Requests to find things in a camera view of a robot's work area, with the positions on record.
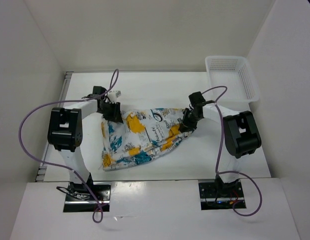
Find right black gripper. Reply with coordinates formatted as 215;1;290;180
178;107;202;132

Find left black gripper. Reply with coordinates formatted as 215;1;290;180
97;101;123;123

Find patterned white yellow teal shorts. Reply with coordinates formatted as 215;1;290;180
100;108;192;171

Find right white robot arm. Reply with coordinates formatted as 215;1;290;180
179;91;262;197

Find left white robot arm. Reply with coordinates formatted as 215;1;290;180
47;86;122;200

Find white plastic basket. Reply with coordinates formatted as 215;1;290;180
205;55;260;104

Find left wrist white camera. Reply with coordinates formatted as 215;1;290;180
107;90;122;103

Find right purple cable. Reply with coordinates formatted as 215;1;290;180
201;86;263;216

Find purple cable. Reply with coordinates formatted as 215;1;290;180
18;68;120;224
201;86;263;216

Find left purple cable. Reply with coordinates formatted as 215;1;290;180
18;68;120;224

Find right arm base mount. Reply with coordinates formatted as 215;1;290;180
198;179;247;211

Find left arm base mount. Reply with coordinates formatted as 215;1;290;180
56;182;111;213

